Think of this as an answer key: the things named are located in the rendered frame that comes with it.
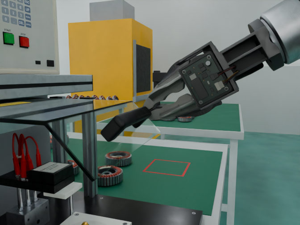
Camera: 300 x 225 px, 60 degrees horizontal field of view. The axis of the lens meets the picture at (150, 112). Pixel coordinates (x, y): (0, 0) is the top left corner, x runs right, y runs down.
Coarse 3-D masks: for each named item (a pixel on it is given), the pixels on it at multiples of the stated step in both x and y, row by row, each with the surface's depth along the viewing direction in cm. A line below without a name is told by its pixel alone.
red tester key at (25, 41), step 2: (20, 38) 52; (22, 38) 52; (24, 38) 52; (26, 38) 53; (28, 38) 53; (20, 40) 52; (22, 40) 52; (24, 40) 52; (26, 40) 53; (28, 40) 53; (20, 42) 52; (22, 42) 52; (24, 42) 52; (26, 42) 53; (28, 42) 53; (22, 44) 52; (24, 44) 52; (26, 44) 53; (28, 44) 54; (24, 46) 53; (26, 46) 53; (28, 46) 54
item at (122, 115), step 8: (128, 112) 35; (136, 112) 37; (144, 112) 39; (112, 120) 32; (120, 120) 32; (128, 120) 33; (136, 120) 35; (144, 120) 41; (104, 128) 32; (112, 128) 32; (120, 128) 32; (104, 136) 32; (112, 136) 32
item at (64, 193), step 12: (36, 168) 54; (48, 168) 54; (60, 168) 54; (72, 168) 57; (0, 180) 55; (12, 180) 54; (24, 180) 54; (36, 180) 53; (48, 180) 52; (60, 180) 53; (72, 180) 57; (36, 192) 60; (48, 192) 52; (60, 192) 52; (72, 192) 53
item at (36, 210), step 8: (32, 200) 60; (40, 200) 61; (48, 200) 61; (16, 208) 57; (24, 208) 57; (32, 208) 57; (40, 208) 59; (48, 208) 61; (8, 216) 56; (16, 216) 55; (24, 216) 54; (32, 216) 56; (40, 216) 59; (48, 216) 61; (8, 224) 56; (16, 224) 55; (24, 224) 54; (32, 224) 56; (40, 224) 59
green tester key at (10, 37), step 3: (6, 33) 48; (9, 33) 49; (6, 36) 48; (9, 36) 49; (12, 36) 50; (6, 39) 49; (9, 39) 49; (12, 39) 50; (6, 42) 49; (9, 42) 49; (12, 42) 50
